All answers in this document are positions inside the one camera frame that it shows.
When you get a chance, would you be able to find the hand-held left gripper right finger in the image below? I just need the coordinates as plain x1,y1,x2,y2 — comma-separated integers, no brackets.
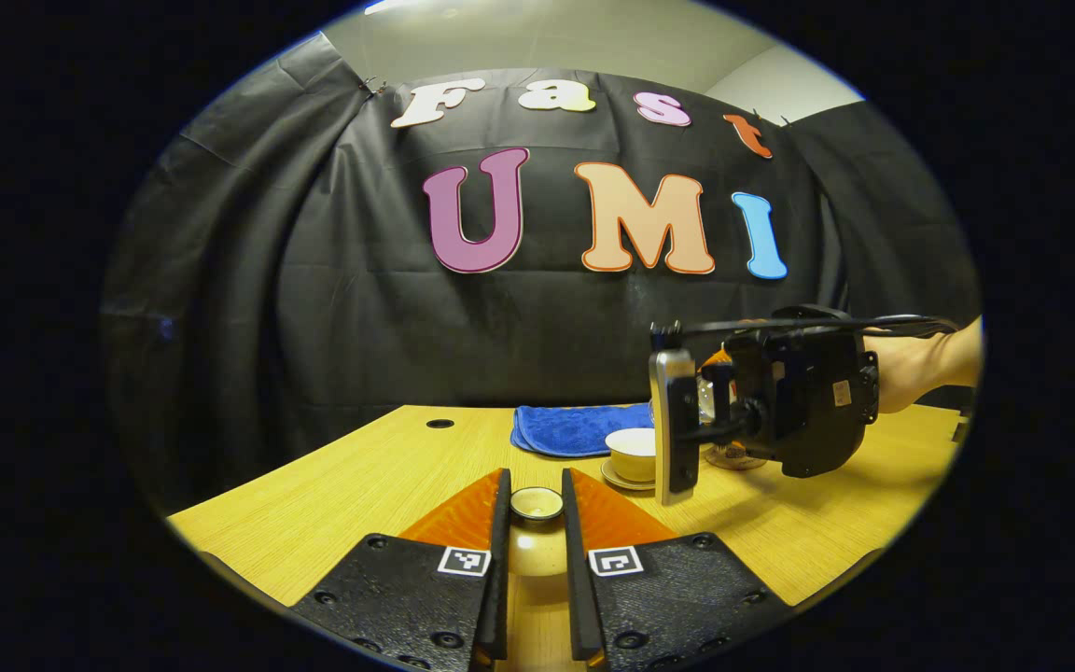
561,467,795,672

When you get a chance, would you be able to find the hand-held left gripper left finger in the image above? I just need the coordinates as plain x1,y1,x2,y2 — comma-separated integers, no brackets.
290,467,512,672

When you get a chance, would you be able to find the cream teacup lid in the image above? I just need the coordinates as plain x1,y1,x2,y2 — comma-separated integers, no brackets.
506,485,572,580

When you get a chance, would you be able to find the cream teacup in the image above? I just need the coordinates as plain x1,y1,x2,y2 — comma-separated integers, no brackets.
605,427,658,483

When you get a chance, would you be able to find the clear glass water bottle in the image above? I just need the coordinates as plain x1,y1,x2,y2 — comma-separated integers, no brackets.
698,373,770,471

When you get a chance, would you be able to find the cream saucer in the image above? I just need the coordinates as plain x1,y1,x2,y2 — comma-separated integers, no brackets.
601,459,658,492

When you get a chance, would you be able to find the blue towel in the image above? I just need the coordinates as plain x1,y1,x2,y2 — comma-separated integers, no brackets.
510,403,655,458

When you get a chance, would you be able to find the black backdrop cloth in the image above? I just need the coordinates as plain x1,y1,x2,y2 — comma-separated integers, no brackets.
101,33,982,514

